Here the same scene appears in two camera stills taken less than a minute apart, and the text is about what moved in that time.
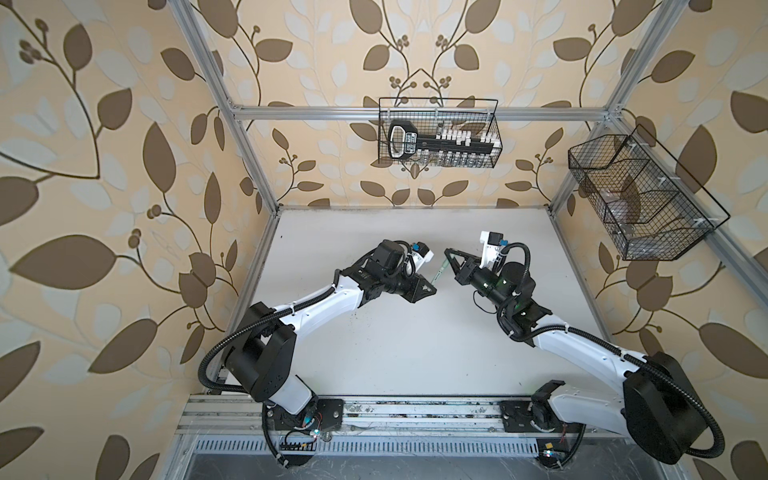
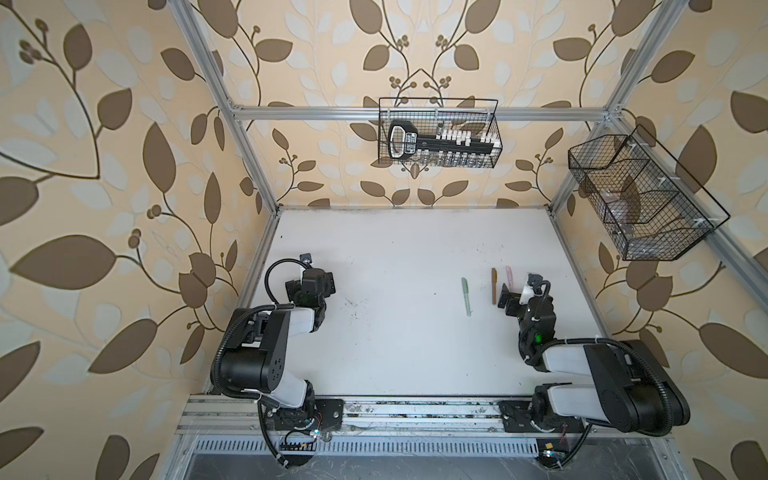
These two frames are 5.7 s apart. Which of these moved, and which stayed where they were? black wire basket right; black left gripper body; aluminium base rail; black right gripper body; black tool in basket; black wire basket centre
Moved: black right gripper body; black left gripper body
Stayed: black wire basket right; black tool in basket; aluminium base rail; black wire basket centre
